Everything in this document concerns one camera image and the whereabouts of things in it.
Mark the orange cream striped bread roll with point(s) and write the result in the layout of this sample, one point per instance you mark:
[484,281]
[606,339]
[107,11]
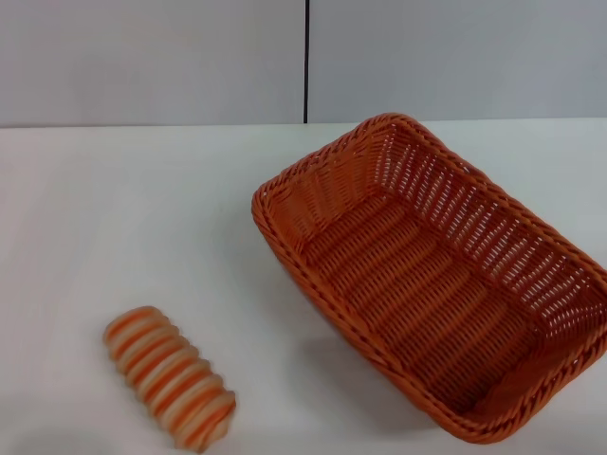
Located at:
[166,374]

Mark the black vertical wall strip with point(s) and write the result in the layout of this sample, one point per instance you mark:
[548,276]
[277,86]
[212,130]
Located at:
[307,57]

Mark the orange woven plastic basket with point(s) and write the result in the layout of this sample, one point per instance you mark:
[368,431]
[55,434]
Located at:
[403,284]

